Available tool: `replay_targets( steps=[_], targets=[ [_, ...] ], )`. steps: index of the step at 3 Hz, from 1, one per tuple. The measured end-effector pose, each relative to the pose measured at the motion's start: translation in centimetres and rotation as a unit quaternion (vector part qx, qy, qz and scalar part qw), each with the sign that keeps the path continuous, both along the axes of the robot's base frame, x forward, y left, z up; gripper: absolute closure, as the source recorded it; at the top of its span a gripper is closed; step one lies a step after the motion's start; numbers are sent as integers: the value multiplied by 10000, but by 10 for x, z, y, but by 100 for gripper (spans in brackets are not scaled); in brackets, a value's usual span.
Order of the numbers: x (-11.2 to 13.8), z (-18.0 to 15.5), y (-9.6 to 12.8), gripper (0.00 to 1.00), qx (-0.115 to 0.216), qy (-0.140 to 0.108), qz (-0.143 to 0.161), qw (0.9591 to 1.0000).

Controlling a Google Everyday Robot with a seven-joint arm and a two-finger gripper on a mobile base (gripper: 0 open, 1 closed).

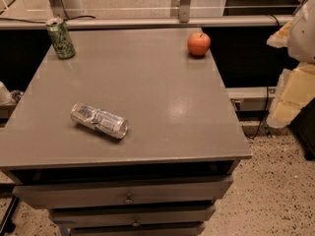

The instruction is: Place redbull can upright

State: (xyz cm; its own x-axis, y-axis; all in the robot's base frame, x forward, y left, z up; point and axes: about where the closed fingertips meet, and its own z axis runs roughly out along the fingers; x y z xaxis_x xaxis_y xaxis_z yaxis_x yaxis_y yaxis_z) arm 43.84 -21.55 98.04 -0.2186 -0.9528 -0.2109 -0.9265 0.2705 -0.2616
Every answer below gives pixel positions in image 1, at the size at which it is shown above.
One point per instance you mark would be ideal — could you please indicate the white object at left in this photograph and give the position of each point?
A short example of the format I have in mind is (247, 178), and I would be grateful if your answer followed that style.
(5, 95)

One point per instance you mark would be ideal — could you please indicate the middle grey drawer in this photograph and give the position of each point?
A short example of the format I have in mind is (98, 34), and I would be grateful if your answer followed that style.
(132, 216)

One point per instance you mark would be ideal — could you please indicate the grey drawer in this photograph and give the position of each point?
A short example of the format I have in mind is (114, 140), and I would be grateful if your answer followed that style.
(132, 216)
(123, 193)
(175, 229)

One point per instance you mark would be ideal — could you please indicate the top grey drawer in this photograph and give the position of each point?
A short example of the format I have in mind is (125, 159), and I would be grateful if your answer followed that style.
(123, 193)

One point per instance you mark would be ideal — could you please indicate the grey metal rail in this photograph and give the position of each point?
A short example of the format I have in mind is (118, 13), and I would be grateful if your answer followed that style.
(211, 22)

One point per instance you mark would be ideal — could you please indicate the bottom grey drawer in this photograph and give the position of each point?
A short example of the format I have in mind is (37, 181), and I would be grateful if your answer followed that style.
(175, 229)

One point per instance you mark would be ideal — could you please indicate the red apple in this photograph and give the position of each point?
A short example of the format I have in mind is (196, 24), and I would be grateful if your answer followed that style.
(198, 43)

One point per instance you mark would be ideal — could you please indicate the grey metal post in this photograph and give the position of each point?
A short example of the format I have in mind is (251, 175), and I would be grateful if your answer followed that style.
(184, 11)

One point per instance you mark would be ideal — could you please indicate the white pedestal base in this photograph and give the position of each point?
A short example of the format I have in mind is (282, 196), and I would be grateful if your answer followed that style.
(67, 8)

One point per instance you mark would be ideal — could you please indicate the green soda can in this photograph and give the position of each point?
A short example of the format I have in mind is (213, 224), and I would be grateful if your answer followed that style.
(60, 38)

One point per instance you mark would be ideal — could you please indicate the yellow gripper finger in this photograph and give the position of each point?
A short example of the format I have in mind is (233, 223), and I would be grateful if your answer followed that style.
(280, 37)
(295, 89)

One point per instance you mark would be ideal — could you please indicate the silver redbull can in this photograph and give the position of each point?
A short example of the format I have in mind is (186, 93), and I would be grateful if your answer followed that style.
(99, 120)

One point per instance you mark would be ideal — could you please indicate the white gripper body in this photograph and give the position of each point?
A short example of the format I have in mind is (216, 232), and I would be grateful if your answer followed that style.
(303, 36)

